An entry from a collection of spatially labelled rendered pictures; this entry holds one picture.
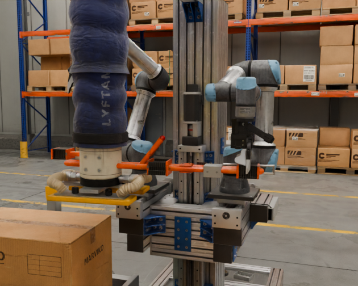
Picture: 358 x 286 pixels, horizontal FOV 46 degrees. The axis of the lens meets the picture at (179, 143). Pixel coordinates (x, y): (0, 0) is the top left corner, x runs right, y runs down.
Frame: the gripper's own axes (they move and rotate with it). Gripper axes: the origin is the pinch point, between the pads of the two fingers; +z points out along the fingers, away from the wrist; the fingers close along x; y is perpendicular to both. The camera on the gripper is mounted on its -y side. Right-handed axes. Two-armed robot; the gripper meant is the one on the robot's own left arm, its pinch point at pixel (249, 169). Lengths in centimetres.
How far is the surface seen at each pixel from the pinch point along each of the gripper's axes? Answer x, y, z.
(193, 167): 3.5, 21.2, -0.5
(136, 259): -201, 109, 123
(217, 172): 4.1, 11.8, 0.9
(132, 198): 10.6, 43.7, 11.3
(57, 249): 17, 72, 32
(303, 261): -229, -42, 121
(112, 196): 11, 52, 11
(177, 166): 3.4, 27.7, -0.7
